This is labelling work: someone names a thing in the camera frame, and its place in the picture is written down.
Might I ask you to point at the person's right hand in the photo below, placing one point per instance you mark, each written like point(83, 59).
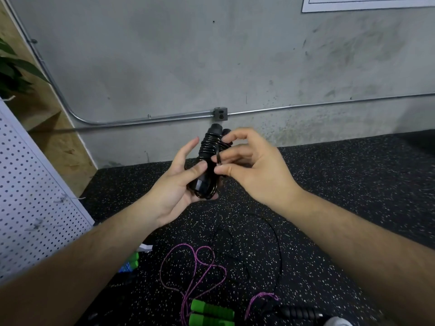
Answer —
point(265, 173)

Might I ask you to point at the person's left hand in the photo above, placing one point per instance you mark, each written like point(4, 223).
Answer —
point(170, 193)

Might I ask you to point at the white pegboard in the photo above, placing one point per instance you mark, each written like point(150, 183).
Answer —
point(34, 200)

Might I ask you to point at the person's right forearm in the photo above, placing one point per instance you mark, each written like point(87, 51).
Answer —
point(367, 261)

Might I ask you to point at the person's left forearm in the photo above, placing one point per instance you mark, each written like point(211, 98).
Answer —
point(68, 281)

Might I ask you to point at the white pegboard stand foot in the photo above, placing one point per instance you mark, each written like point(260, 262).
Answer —
point(145, 247)

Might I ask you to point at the grey electrical junction box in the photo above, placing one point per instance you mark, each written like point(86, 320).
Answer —
point(219, 113)

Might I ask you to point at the metal conduit pipe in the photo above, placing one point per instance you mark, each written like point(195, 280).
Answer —
point(136, 121)

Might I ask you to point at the white right shoe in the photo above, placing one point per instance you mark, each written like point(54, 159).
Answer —
point(338, 322)

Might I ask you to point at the green potted plant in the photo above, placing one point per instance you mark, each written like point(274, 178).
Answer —
point(17, 71)

